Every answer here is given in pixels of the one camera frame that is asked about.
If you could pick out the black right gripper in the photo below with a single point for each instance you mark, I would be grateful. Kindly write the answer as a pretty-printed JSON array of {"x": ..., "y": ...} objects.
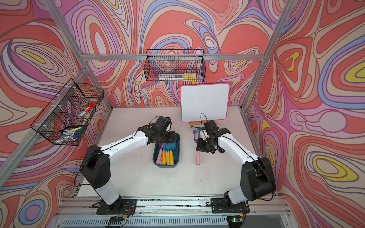
[{"x": 201, "y": 148}]

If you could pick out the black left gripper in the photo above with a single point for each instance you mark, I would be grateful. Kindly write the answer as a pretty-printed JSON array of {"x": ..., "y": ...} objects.
[{"x": 172, "y": 137}]

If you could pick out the teal rake yellow handle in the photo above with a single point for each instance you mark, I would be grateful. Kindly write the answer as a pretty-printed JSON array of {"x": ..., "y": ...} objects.
[
  {"x": 171, "y": 155},
  {"x": 164, "y": 159},
  {"x": 167, "y": 154}
]

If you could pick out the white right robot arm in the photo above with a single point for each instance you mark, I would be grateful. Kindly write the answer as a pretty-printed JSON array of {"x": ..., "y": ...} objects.
[{"x": 256, "y": 178}]

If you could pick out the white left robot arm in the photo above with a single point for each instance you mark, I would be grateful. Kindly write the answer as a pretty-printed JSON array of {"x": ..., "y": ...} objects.
[{"x": 96, "y": 165}]

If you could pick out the dark teal storage box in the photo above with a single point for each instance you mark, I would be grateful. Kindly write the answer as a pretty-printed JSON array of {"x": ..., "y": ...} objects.
[{"x": 167, "y": 148}]

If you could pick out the pink framed whiteboard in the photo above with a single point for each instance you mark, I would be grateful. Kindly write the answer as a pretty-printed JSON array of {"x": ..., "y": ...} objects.
[{"x": 210, "y": 99}]

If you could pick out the yellow eraser in basket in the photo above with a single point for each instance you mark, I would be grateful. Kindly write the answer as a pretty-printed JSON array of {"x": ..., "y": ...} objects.
[{"x": 189, "y": 77}]

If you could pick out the red marker pen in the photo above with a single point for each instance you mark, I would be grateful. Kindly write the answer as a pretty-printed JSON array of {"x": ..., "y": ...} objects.
[{"x": 90, "y": 107}]

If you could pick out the blue marker pen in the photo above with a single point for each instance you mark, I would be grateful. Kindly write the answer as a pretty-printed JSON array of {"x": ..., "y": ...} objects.
[{"x": 69, "y": 133}]

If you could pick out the green circuit board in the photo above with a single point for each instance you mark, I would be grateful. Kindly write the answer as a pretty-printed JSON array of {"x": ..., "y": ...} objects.
[{"x": 117, "y": 220}]

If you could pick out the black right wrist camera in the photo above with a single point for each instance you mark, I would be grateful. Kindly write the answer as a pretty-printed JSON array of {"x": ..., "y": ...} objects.
[{"x": 221, "y": 150}]

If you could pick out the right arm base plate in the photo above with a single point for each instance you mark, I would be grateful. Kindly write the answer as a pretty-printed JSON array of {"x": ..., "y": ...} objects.
[{"x": 223, "y": 205}]

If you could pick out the black wire basket back wall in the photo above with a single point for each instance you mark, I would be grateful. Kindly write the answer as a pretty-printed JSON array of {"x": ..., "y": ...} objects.
[{"x": 171, "y": 64}]

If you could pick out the black wire basket wall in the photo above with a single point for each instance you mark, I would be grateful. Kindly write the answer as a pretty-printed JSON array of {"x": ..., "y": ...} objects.
[
  {"x": 171, "y": 64},
  {"x": 72, "y": 99}
]

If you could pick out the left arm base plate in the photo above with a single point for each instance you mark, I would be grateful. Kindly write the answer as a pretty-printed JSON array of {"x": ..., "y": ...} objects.
[{"x": 120, "y": 206}]

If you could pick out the black wire basket left wall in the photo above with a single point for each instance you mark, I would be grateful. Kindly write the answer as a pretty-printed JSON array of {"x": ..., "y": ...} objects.
[{"x": 72, "y": 99}]

